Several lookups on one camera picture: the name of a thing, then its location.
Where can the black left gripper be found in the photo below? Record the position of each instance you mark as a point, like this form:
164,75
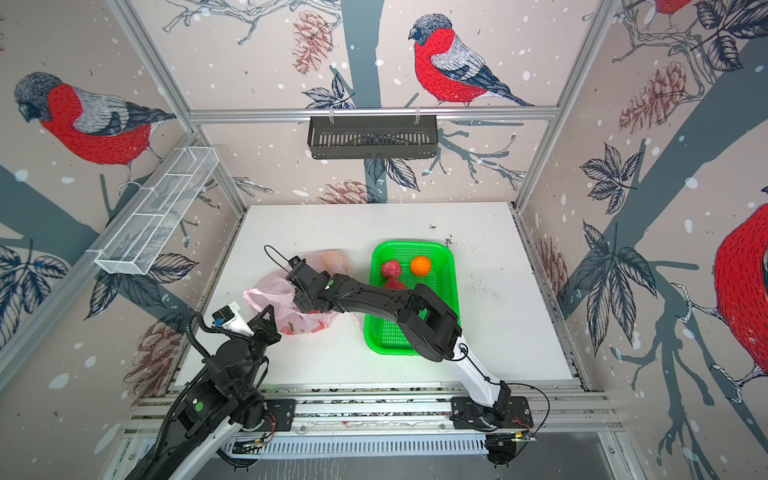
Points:
266,331

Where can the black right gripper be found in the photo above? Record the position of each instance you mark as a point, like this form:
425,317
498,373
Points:
301,299

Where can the small red fruit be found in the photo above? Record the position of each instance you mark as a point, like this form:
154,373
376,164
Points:
391,270

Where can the orange fruit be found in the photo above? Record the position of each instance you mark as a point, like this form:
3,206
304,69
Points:
420,266

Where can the red dragon fruit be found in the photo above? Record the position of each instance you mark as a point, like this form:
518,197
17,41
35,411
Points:
395,284

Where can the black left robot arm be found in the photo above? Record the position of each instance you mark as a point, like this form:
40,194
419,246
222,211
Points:
221,399

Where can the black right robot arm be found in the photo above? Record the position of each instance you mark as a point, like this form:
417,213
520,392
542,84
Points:
429,325

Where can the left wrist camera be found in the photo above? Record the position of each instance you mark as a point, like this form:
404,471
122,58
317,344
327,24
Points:
228,318

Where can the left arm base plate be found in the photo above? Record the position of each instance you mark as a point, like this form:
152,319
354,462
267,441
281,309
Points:
276,415

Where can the black hanging wire basket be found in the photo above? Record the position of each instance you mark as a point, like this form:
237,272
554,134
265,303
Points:
373,137

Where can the white wire mesh shelf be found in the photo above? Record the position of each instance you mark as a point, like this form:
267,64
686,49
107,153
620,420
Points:
140,239

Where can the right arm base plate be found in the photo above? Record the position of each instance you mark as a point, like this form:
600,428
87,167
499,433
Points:
465,414

